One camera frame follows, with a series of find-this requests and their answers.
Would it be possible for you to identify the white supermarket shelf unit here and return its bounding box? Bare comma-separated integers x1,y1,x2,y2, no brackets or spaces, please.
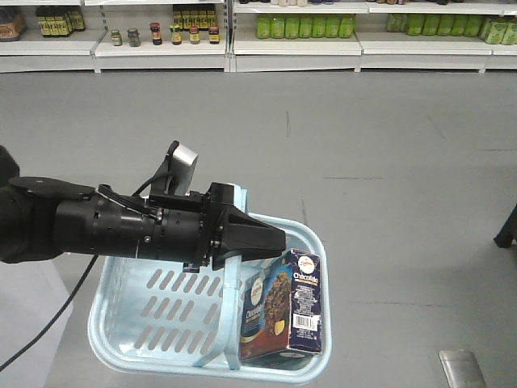
1,1,516,73

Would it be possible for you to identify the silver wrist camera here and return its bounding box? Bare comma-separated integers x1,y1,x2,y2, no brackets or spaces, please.
150,141,198,196

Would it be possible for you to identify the light blue plastic basket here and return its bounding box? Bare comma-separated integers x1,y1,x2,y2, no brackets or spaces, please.
87,188,334,385

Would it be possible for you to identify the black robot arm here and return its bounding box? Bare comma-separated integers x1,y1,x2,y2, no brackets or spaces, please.
1,141,286,272

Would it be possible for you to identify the closed steel floor socket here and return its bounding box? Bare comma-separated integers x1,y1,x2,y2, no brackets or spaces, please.
439,349,486,388

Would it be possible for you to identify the black wooden display stand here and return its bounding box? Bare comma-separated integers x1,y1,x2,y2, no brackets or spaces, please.
494,205,517,248

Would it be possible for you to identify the blue chocolate cookie box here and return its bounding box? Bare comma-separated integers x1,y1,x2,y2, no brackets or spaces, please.
239,249,322,367

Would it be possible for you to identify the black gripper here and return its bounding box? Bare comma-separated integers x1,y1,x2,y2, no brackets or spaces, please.
147,182,286,272

